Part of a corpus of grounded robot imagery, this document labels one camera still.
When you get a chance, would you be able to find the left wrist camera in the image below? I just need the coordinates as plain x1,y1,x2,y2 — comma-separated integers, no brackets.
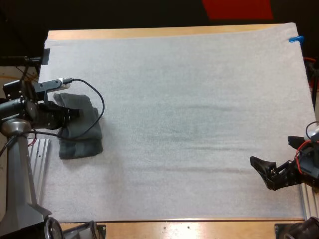
33,77,72,93

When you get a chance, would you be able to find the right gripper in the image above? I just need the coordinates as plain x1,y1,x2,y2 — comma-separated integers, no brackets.
249,135,319,192

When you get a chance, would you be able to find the grey-green towel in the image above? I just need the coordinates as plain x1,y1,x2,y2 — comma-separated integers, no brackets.
53,92,104,160

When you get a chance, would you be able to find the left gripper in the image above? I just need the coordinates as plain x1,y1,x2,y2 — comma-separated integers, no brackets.
36,101,81,130

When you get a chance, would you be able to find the black camera cable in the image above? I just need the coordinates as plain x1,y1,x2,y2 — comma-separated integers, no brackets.
24,78,105,141

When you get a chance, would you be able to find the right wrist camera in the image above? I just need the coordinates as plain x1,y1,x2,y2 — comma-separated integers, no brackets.
307,126,319,143

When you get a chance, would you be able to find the ribbed aluminium rail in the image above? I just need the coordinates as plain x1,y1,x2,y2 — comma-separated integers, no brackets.
26,138,52,204
299,183,319,220

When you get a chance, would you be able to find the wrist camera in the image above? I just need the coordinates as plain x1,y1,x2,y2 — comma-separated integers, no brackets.
307,126,319,143
33,77,72,93

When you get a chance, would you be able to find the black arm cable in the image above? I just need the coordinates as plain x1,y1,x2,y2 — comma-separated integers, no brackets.
0,135,17,158

